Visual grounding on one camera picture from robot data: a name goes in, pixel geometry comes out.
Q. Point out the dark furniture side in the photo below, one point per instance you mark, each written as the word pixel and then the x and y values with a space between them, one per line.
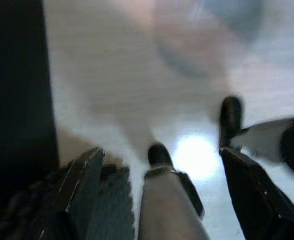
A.
pixel 16 87

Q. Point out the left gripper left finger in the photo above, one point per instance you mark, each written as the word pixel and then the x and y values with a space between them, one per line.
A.
pixel 86 200

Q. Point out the silver robot leg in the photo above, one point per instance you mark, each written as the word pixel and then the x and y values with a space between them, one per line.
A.
pixel 161 200
pixel 262 140

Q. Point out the silver left robot leg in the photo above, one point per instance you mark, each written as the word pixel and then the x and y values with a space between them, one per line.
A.
pixel 161 200

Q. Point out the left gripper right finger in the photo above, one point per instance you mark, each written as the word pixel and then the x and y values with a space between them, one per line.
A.
pixel 257 205

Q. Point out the silver right robot leg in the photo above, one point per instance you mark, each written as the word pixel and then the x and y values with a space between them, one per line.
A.
pixel 262 140

